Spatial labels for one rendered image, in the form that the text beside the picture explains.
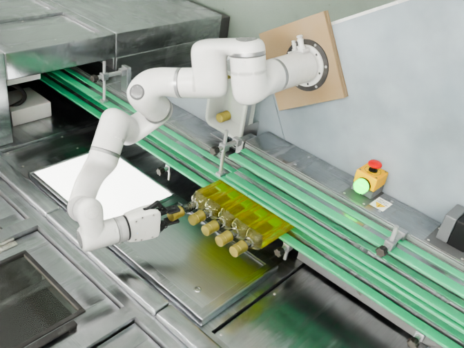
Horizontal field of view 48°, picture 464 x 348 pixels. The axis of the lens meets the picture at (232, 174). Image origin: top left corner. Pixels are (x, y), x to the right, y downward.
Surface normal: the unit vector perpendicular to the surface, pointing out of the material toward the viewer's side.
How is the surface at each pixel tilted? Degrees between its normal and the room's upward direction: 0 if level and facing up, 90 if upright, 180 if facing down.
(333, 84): 0
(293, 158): 90
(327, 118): 0
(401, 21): 0
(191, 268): 90
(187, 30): 90
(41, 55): 90
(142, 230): 76
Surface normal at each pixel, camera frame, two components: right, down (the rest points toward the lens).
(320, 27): -0.67, 0.32
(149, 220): 0.53, 0.46
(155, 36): 0.72, 0.45
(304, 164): 0.13, -0.83
